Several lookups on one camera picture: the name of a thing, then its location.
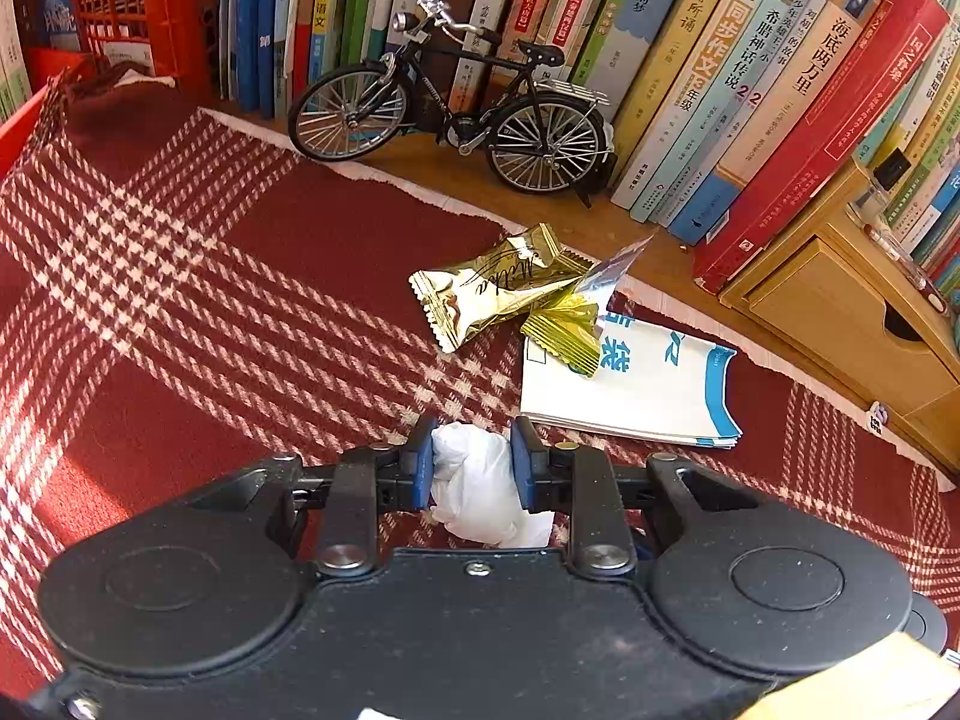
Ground red pen on organizer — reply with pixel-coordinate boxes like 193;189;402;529
864;224;950;316

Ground white blue paper bag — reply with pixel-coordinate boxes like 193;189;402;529
521;312;742;449

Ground large red book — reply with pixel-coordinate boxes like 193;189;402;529
693;0;949;294

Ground miniature black bicycle model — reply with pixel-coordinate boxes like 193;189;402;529
288;0;617;203

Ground white tissue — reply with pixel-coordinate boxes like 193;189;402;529
430;422;555;550

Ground gold candy wrapper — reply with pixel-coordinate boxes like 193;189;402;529
409;223;649;377

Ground red white plaid blanket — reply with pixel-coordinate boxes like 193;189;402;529
0;62;960;699

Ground red storage crate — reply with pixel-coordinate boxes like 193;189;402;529
14;0;220;101

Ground wooden desk organizer with drawers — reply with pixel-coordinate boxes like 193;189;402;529
719;161;958;476

